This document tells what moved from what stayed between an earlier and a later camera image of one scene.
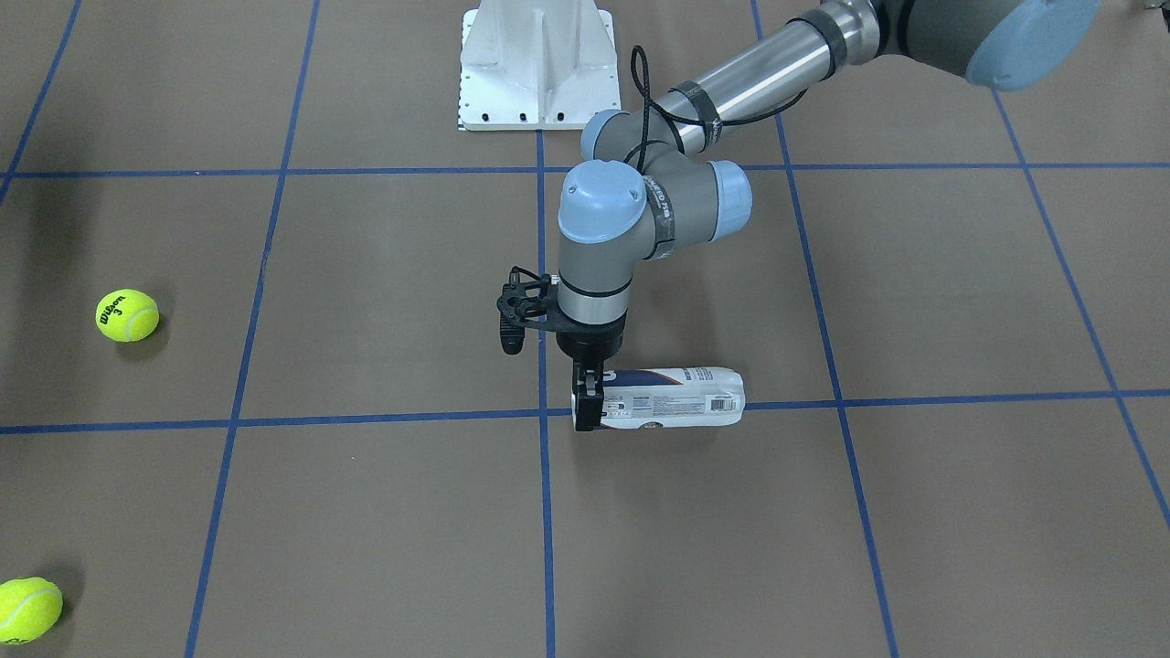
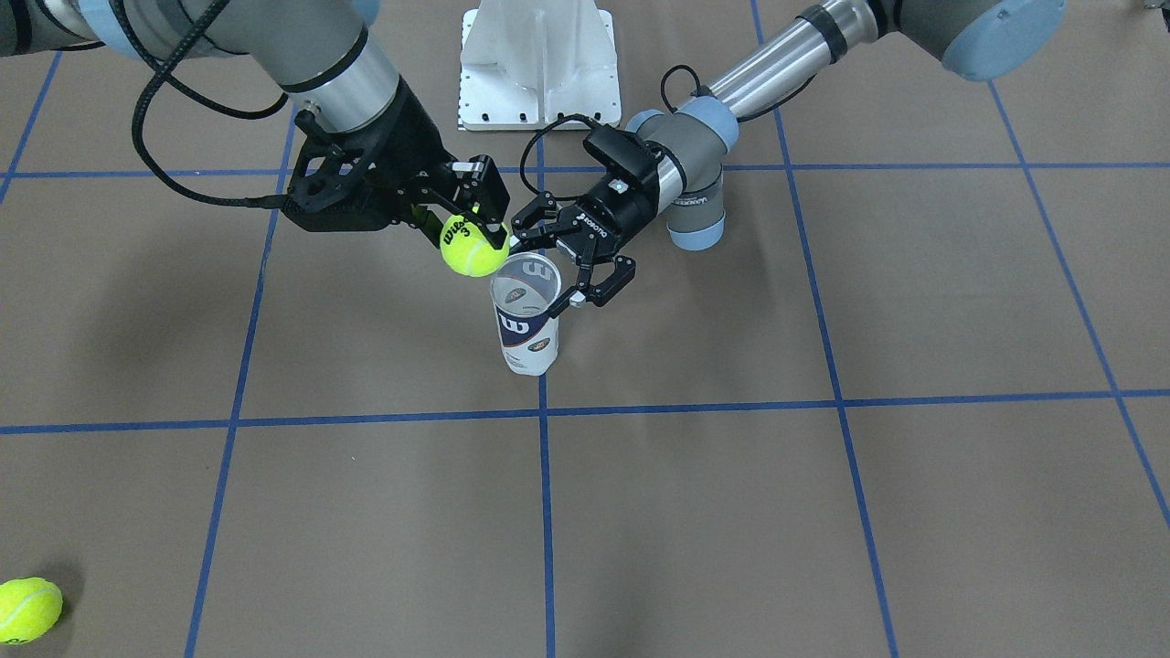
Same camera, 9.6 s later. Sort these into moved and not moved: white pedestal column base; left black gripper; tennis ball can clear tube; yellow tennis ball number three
Moved: left black gripper; yellow tennis ball number three; tennis ball can clear tube
Not moved: white pedestal column base
